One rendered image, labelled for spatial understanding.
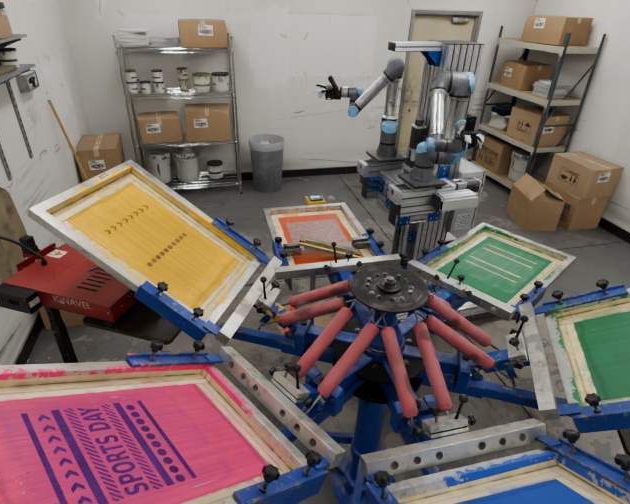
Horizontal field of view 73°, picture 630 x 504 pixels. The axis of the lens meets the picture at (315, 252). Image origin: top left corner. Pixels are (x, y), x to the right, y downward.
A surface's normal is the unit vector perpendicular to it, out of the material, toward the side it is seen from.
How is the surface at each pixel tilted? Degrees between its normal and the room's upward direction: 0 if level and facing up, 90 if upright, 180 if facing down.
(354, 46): 90
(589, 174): 88
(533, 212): 90
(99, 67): 90
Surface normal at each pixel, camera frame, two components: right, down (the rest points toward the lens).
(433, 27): 0.24, 0.51
